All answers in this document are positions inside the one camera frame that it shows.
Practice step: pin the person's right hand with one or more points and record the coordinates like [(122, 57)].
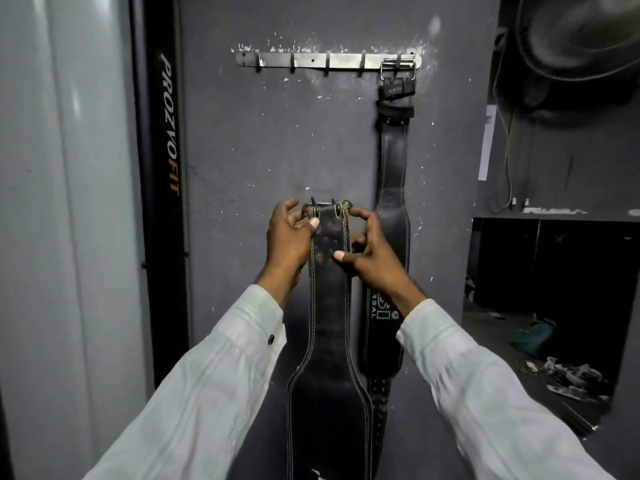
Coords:
[(380, 269)]

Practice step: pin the person's left hand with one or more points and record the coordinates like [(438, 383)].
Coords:
[(287, 249)]

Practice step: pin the black USI leather belt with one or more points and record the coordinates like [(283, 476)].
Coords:
[(392, 169)]

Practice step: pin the worn black red-logo belt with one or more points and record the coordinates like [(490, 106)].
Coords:
[(327, 394)]

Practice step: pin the metal wall hooks rail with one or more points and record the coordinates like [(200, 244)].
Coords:
[(310, 60)]

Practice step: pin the person's right forearm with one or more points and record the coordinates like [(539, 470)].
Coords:
[(490, 404)]

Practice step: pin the person's left forearm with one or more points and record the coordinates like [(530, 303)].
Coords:
[(200, 394)]

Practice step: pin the white paper sheet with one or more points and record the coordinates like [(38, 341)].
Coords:
[(487, 144)]

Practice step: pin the teal bag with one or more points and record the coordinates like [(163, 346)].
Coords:
[(534, 339)]

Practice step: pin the pile of white items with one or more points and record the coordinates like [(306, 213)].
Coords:
[(570, 377)]

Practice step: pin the white gym machine shroud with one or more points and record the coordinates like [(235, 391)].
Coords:
[(60, 244)]

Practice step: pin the black lettered machine post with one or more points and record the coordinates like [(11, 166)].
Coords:
[(160, 244)]

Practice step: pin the broken wall mirror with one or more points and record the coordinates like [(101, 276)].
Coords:
[(550, 269)]

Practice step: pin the dark wall fan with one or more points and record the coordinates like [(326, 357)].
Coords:
[(575, 34)]

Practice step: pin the dark metal machine frame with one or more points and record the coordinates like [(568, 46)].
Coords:
[(4, 444)]

